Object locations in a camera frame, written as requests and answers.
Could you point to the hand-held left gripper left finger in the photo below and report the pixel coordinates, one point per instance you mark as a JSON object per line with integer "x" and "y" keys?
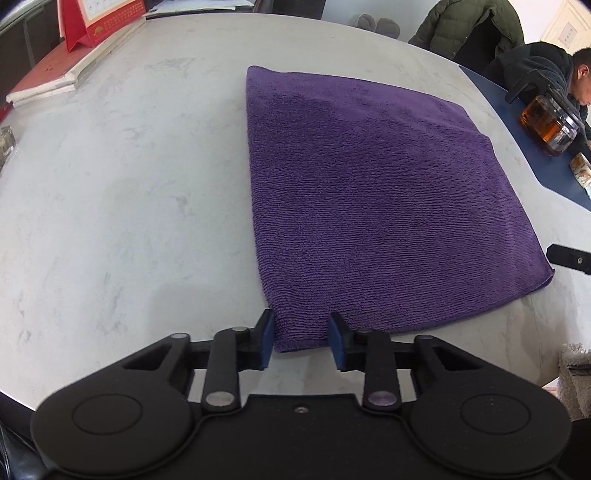
{"x": 266, "y": 344}

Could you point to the patterned tape roll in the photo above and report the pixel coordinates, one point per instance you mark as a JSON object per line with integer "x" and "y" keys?
{"x": 581, "y": 173}

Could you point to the green padded jacket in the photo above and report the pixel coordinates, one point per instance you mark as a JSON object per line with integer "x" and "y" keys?
{"x": 466, "y": 27}

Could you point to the red desk calendar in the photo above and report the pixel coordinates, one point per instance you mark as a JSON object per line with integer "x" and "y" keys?
{"x": 101, "y": 23}

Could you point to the blue table mat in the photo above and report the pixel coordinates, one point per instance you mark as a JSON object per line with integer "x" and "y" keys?
{"x": 521, "y": 152}

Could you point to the black box device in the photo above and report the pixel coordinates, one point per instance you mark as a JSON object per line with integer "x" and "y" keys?
{"x": 27, "y": 41}

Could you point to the clear glass object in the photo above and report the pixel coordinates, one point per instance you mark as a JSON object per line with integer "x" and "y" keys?
{"x": 5, "y": 145}

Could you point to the white paper stack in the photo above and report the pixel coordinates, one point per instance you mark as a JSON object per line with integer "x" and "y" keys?
{"x": 198, "y": 8}

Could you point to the purple towel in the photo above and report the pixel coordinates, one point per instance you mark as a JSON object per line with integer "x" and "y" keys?
{"x": 369, "y": 207}

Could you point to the red notebook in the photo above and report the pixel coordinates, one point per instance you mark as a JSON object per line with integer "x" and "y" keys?
{"x": 60, "y": 69}

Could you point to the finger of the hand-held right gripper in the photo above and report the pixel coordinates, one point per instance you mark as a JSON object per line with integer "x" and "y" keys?
{"x": 570, "y": 259}

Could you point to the white door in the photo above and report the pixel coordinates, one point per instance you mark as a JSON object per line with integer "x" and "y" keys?
{"x": 568, "y": 23}

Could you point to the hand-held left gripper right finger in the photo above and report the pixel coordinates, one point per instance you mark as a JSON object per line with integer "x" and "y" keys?
{"x": 336, "y": 346}

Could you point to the grey slipper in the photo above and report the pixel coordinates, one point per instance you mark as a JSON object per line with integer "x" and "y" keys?
{"x": 362, "y": 21}
{"x": 387, "y": 27}

